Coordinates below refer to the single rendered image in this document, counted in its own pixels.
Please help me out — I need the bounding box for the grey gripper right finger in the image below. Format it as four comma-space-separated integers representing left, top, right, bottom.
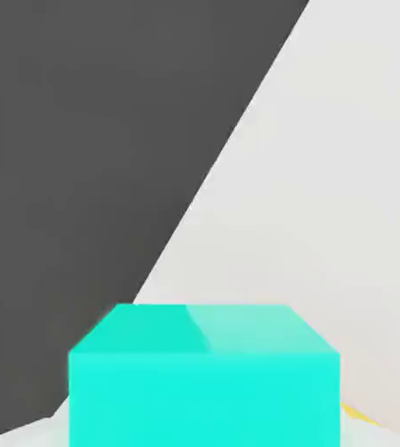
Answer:
339, 413, 400, 447

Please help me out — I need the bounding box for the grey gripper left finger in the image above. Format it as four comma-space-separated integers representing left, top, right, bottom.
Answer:
0, 401, 71, 447

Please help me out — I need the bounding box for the small yellow cube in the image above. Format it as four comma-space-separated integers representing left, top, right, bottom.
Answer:
340, 401, 383, 428

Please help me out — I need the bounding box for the small cyan cube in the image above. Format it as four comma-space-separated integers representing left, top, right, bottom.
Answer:
67, 302, 341, 447

